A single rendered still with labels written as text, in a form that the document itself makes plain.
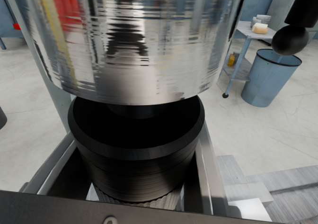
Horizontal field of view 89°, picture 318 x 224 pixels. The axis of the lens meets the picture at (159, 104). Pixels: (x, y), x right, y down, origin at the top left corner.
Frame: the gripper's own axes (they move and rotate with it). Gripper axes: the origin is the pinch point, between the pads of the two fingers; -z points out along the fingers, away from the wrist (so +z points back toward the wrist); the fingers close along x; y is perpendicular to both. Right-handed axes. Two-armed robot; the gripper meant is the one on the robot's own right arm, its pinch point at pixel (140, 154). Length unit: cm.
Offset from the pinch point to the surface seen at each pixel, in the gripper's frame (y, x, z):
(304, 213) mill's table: 32.6, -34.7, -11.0
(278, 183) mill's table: 32.6, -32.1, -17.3
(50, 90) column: 20.3, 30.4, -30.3
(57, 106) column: 26, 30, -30
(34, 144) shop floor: 123, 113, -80
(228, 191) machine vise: 21.6, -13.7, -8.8
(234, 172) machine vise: 25.6, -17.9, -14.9
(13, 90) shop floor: 123, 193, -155
